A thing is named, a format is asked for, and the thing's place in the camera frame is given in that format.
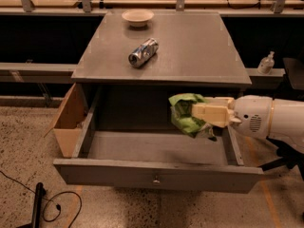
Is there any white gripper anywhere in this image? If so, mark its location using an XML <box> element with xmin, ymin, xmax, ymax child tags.
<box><xmin>191</xmin><ymin>95</ymin><xmax>273</xmax><ymax>139</ymax></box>

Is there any green rice chip bag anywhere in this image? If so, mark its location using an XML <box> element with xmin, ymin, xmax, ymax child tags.
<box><xmin>168</xmin><ymin>93</ymin><xmax>217</xmax><ymax>142</ymax></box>

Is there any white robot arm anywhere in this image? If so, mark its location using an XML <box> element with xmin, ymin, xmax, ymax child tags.
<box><xmin>191</xmin><ymin>95</ymin><xmax>304</xmax><ymax>153</ymax></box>

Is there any metal drawer knob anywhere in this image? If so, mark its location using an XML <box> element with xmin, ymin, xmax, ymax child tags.
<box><xmin>152</xmin><ymin>175</ymin><xmax>161</xmax><ymax>185</ymax></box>

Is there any open grey top drawer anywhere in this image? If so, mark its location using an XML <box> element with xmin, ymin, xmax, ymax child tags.
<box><xmin>54</xmin><ymin>89</ymin><xmax>263</xmax><ymax>193</ymax></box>

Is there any clear sanitizer pump bottle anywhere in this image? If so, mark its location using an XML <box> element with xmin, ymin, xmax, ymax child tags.
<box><xmin>257</xmin><ymin>51</ymin><xmax>275</xmax><ymax>74</ymax></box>

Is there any grey cabinet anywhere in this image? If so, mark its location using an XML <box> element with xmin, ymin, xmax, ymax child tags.
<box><xmin>72</xmin><ymin>9</ymin><xmax>251</xmax><ymax>132</ymax></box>

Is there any black office chair base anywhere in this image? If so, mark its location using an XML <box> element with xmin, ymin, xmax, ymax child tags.
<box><xmin>260</xmin><ymin>137</ymin><xmax>304</xmax><ymax>180</ymax></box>

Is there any crushed silver soda can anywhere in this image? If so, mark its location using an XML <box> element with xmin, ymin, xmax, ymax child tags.
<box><xmin>128</xmin><ymin>38</ymin><xmax>159</xmax><ymax>67</ymax></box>

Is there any white ceramic bowl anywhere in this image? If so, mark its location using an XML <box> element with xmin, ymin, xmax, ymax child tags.
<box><xmin>122</xmin><ymin>9</ymin><xmax>154</xmax><ymax>28</ymax></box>

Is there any open cardboard box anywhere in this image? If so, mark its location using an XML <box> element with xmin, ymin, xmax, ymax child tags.
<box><xmin>45</xmin><ymin>84</ymin><xmax>87</xmax><ymax>158</ymax></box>

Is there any black pole on floor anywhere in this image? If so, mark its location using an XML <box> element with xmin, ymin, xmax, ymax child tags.
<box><xmin>18</xmin><ymin>182</ymin><xmax>46</xmax><ymax>228</ymax></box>

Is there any black cable on floor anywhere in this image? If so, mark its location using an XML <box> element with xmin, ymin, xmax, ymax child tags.
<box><xmin>0</xmin><ymin>170</ymin><xmax>83</xmax><ymax>228</ymax></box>

